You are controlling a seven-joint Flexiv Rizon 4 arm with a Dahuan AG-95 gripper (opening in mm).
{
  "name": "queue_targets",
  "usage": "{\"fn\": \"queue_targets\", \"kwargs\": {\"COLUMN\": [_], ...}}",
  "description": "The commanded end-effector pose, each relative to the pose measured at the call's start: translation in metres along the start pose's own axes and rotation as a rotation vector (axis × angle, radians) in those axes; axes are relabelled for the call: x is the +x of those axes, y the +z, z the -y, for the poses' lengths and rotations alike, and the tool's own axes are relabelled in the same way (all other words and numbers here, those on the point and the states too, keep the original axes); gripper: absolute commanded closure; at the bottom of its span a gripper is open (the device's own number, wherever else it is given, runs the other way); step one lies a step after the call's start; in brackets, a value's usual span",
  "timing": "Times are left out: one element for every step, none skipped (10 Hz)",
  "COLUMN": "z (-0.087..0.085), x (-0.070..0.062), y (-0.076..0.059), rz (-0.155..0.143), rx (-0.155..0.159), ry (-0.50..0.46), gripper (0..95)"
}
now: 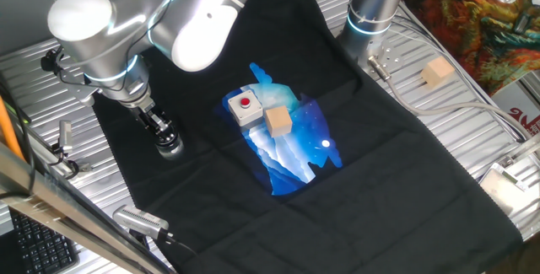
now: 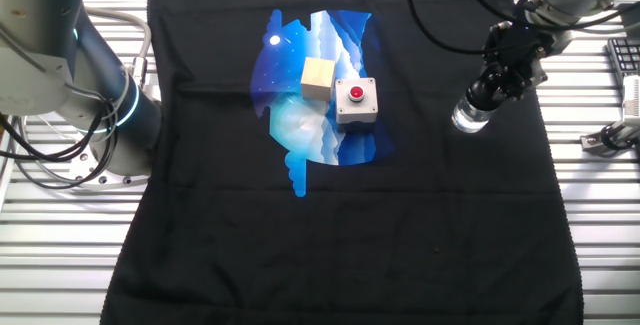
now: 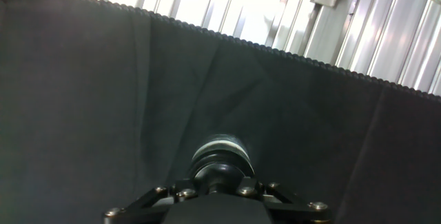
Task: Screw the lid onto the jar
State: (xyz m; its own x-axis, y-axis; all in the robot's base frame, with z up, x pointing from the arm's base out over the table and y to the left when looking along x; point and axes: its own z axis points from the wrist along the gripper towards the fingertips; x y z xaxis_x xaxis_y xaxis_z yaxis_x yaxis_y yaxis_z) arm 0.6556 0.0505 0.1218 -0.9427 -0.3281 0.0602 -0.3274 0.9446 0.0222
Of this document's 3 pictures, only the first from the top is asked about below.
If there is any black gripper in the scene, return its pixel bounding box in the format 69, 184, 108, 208
131, 104, 176, 141

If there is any clear glass jar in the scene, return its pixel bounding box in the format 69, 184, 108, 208
155, 137, 186, 160

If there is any grey box with red button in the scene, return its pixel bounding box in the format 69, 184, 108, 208
227, 89, 265, 127

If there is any wooden cube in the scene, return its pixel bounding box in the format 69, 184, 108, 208
264, 105, 294, 138
419, 56, 456, 89

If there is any orange tube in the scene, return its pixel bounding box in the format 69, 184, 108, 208
0, 95, 26, 161

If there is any black keyboard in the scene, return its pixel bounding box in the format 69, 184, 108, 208
8, 207, 81, 274

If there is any black cloth with blue print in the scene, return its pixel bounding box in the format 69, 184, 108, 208
78, 0, 524, 274

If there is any colourful patterned cloth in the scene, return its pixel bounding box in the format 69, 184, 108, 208
402, 0, 540, 97

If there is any white flat device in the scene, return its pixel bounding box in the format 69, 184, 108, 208
479, 162, 529, 218

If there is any white panel with red logo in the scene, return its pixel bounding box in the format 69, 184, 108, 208
489, 82, 540, 142

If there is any small dark metal object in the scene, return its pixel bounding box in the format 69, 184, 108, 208
515, 12, 533, 35

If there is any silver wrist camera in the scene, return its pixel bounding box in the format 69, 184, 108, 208
61, 71, 102, 108

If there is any small silver exterior camera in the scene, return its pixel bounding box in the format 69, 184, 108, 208
58, 120, 75, 153

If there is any silver ribbed exterior camera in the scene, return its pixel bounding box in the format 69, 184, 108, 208
112, 205, 170, 241

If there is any black exterior camera plug cable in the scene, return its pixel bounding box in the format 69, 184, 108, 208
158, 229, 208, 266

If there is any aluminium frame beam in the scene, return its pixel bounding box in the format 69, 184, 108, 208
0, 141, 174, 274

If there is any thick grey base cable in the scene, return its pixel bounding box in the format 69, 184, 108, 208
366, 54, 531, 142

